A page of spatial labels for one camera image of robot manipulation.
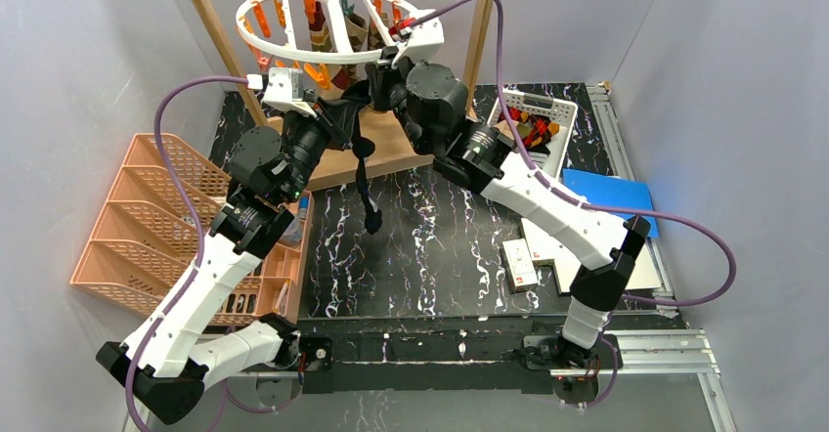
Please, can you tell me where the yellow-orange clothes peg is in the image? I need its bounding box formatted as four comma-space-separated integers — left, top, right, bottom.
303, 63, 332, 90

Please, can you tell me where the black sock with blue print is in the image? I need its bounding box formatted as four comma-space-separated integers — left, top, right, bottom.
340, 80, 382, 235

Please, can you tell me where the white round clip hanger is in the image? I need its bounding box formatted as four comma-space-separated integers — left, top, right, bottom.
235, 0, 445, 73

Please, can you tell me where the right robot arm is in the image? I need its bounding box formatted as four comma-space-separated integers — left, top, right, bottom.
365, 59, 650, 367

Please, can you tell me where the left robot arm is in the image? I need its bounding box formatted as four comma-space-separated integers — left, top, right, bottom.
96, 99, 367, 425

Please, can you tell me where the blue grey stamp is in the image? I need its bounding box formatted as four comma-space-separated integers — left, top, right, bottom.
296, 196, 309, 220

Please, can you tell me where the striped sock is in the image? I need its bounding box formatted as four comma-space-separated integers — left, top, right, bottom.
308, 1, 333, 52

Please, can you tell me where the white perforated laundry basket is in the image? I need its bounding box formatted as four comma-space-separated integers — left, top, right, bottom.
502, 89, 578, 179

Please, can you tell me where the peach mesh file organizer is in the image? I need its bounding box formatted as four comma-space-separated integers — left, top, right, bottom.
69, 133, 313, 326

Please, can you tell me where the small white red box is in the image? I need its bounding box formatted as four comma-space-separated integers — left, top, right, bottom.
502, 238, 539, 293

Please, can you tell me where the blue folder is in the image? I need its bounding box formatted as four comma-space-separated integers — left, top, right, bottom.
561, 168, 654, 211

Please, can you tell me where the white flat board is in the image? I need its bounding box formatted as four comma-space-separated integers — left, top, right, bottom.
521, 218, 662, 294

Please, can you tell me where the wooden hanger rack frame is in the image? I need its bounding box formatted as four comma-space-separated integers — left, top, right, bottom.
191, 0, 494, 191

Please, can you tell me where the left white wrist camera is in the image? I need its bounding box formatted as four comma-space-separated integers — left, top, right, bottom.
245, 67, 317, 117

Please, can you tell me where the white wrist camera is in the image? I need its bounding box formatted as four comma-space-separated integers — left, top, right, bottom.
245, 67, 317, 117
389, 9, 445, 67

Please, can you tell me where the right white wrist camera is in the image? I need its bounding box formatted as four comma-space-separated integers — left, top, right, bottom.
389, 9, 445, 67

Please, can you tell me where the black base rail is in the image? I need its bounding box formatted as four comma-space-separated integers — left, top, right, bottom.
139, 312, 649, 395

